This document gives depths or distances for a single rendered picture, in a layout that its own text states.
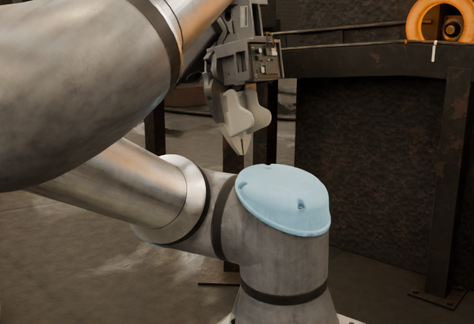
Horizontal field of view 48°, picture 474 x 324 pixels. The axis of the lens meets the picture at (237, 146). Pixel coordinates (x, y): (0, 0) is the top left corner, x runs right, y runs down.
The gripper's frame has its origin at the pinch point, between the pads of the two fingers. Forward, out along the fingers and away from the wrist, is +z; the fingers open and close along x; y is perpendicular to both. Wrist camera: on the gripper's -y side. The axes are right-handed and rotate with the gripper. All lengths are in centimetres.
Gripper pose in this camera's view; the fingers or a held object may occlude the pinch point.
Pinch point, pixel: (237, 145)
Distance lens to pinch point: 75.2
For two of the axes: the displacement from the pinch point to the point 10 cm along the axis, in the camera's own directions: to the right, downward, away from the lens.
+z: 1.2, 9.9, 0.6
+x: 6.9, -1.3, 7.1
